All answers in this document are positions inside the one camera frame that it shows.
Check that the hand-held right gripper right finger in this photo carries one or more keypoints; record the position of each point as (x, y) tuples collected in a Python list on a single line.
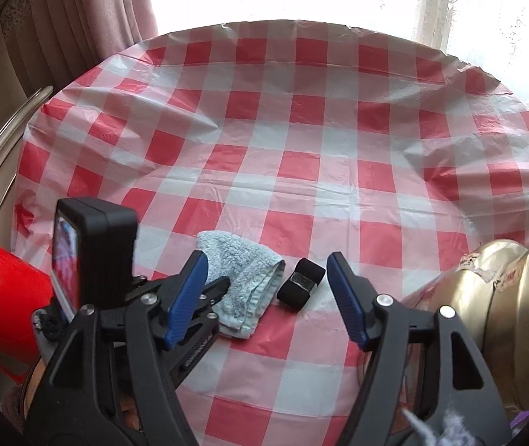
[(348, 302)]

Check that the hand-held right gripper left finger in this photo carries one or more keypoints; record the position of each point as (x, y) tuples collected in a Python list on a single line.
[(185, 297)]

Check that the glass jar with gold lid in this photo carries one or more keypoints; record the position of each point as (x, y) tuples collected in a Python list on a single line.
[(478, 297)]

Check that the red white checkered tablecloth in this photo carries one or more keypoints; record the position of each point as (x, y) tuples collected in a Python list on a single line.
[(315, 148)]

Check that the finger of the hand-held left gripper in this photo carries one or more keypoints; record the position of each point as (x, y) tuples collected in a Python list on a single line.
[(202, 334), (215, 290)]

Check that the pink drape curtain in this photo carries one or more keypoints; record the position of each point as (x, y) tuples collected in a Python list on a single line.
[(83, 18)]

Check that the black elastic band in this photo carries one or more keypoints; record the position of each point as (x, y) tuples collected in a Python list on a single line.
[(287, 295)]

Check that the light blue towel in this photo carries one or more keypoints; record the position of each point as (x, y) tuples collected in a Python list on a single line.
[(246, 278)]

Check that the white lace curtain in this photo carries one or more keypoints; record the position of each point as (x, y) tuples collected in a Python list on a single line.
[(501, 32)]

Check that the grey yarn tuft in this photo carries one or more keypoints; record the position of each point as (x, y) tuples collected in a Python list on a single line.
[(450, 432)]

